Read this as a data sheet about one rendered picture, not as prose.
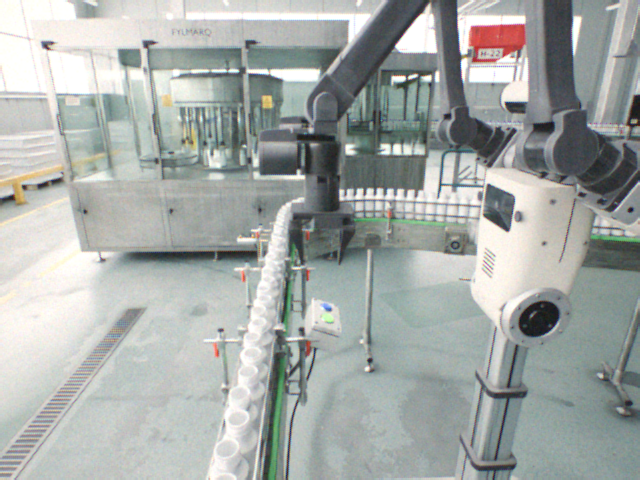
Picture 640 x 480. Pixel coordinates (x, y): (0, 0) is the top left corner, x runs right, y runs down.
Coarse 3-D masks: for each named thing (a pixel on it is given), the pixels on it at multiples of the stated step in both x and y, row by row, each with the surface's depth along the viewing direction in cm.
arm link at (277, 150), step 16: (320, 96) 54; (320, 112) 54; (336, 112) 55; (288, 128) 57; (304, 128) 57; (320, 128) 56; (336, 128) 56; (272, 144) 57; (288, 144) 58; (272, 160) 57; (288, 160) 58
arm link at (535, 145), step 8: (544, 128) 63; (552, 128) 61; (536, 136) 63; (544, 136) 61; (600, 136) 60; (528, 144) 64; (536, 144) 62; (544, 144) 60; (600, 144) 60; (528, 152) 64; (536, 152) 62; (544, 152) 60; (528, 160) 65; (536, 160) 62; (544, 160) 60; (536, 168) 64; (544, 168) 62; (544, 176) 66; (560, 176) 61; (568, 176) 61
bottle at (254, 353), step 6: (252, 348) 82; (258, 348) 82; (246, 354) 81; (252, 354) 82; (258, 354) 82; (246, 360) 79; (252, 360) 79; (258, 360) 80; (258, 366) 80; (264, 366) 82; (258, 372) 80; (264, 372) 81; (264, 378) 81; (264, 384) 81
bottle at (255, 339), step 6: (246, 336) 87; (252, 336) 88; (258, 336) 87; (246, 342) 85; (252, 342) 85; (258, 342) 85; (246, 348) 86; (264, 348) 89; (240, 354) 87; (264, 354) 87; (240, 360) 87; (264, 360) 86
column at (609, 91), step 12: (624, 0) 822; (636, 0) 803; (624, 12) 826; (636, 12) 810; (624, 24) 818; (612, 36) 846; (624, 36) 826; (612, 48) 853; (612, 60) 861; (624, 60) 842; (612, 72) 850; (612, 84) 858; (600, 96) 887; (612, 96) 867; (600, 108) 896; (612, 108) 876; (600, 120) 896
